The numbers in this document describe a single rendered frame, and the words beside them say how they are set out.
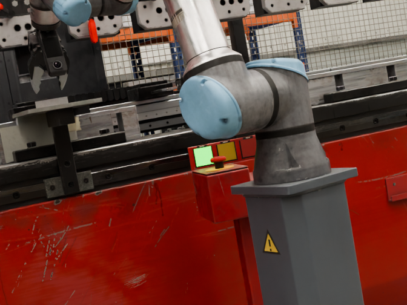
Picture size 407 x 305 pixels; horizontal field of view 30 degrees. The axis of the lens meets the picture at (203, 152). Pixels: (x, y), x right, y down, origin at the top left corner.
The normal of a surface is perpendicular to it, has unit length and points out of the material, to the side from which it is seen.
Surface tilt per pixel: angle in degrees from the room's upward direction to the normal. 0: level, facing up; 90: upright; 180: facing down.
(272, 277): 90
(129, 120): 90
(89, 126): 90
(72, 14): 129
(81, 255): 90
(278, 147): 72
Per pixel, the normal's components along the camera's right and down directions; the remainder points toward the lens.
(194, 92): -0.70, 0.29
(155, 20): 0.38, 0.00
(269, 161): -0.66, -0.14
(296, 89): 0.63, -0.06
